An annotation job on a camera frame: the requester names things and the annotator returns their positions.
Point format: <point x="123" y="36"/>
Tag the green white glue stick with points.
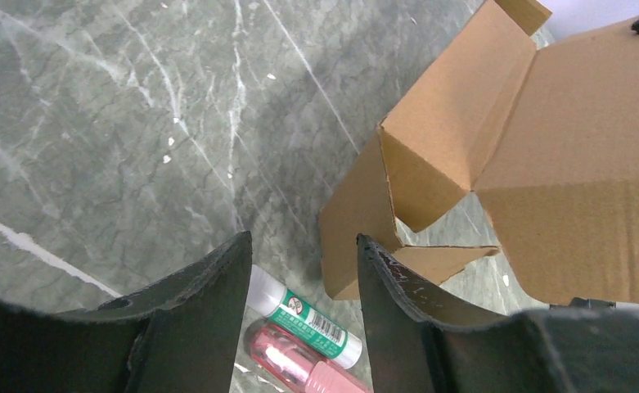
<point x="275" y="301"/>

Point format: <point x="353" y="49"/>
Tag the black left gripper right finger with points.
<point x="421" y="338"/>

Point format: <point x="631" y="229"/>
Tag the brown cardboard box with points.
<point x="501" y="146"/>

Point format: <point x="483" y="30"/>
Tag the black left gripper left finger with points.
<point x="180" y="334"/>

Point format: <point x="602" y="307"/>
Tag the pink marker pen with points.
<point x="298" y="366"/>

